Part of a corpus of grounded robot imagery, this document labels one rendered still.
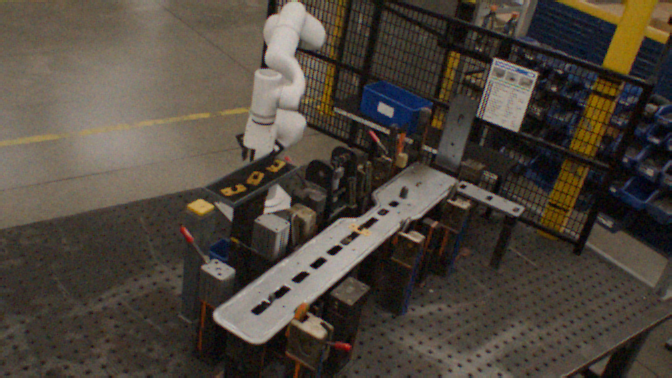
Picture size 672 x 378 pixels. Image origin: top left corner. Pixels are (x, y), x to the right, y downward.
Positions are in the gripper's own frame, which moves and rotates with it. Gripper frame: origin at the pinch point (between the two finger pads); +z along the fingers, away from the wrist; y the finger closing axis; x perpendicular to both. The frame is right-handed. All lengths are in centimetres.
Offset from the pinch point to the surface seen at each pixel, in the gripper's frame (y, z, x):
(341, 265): 36.6, 23.5, -12.9
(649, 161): 171, 34, 168
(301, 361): 35, 29, -55
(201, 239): -7.4, 17.5, -27.8
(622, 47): 118, -41, 93
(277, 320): 25, 24, -47
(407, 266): 58, 31, 7
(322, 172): 19.5, 8.6, 18.6
